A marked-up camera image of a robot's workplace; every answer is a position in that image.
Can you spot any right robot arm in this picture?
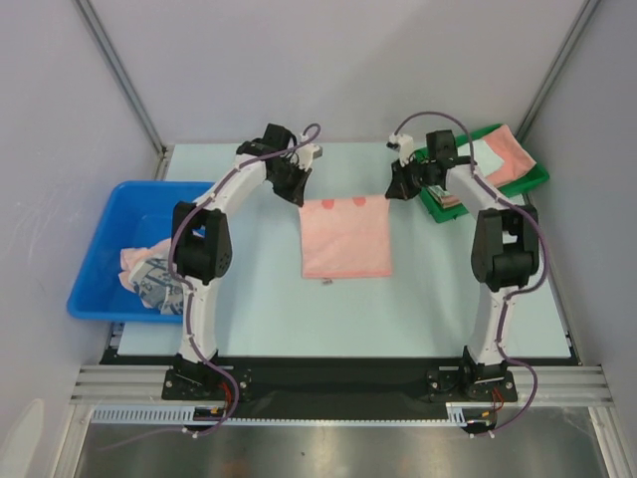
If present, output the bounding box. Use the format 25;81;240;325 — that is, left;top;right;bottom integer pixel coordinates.
385;130;540;400

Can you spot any light blue towel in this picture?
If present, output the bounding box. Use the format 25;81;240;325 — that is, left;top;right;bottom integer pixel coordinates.
473;139;505;176

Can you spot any patterned blue white towel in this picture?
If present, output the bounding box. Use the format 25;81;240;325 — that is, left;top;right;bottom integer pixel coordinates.
128;256;184;316

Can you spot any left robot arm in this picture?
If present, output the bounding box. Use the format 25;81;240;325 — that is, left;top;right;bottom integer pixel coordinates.
168;123;322;398

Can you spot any green plastic tray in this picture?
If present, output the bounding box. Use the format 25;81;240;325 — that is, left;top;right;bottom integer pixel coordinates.
419;124;549;223

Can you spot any small pink cloth in bin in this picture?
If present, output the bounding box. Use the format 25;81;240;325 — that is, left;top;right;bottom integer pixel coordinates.
118;238;171;292

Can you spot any aluminium frame rail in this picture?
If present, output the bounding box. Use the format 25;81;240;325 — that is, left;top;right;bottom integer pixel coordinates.
71;364;613;407

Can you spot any blue plastic bin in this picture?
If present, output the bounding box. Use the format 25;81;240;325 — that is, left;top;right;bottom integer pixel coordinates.
67;181;212;324

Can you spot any white slotted cable duct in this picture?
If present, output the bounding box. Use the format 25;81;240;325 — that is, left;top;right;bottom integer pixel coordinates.
93;402;493;427

